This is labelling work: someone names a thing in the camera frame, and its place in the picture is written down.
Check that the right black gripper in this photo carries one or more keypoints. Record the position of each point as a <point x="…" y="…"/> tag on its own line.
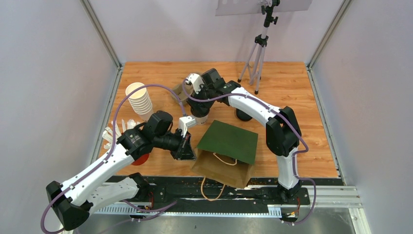
<point x="194" y="103"/>

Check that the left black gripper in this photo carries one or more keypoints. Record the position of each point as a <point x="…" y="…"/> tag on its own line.
<point x="187" y="154"/>

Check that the white paper coffee cup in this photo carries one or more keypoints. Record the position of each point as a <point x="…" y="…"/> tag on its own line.
<point x="201" y="120"/>

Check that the green paper bag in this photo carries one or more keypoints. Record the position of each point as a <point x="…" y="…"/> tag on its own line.
<point x="226" y="154"/>

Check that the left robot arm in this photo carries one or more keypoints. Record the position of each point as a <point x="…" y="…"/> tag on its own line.
<point x="75" y="199"/>

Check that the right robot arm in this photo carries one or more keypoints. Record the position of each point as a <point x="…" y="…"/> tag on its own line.
<point x="282" y="131"/>

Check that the cardboard cup carrier tray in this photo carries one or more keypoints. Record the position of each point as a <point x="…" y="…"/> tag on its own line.
<point x="179" y="91"/>

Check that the stack of black lids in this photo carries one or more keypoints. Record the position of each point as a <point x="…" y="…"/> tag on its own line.
<point x="242" y="115"/>

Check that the red cup holder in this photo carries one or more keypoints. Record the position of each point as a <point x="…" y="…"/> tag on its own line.
<point x="141" y="160"/>

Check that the stack of white paper cups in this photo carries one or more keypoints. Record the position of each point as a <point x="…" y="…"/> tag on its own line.
<point x="140" y="100"/>

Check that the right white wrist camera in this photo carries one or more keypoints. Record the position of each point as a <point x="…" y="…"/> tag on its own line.
<point x="195" y="80"/>

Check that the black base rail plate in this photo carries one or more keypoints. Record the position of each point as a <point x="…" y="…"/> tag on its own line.
<point x="195" y="195"/>

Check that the camera tripod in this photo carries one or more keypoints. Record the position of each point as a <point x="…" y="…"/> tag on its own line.
<point x="254" y="62"/>

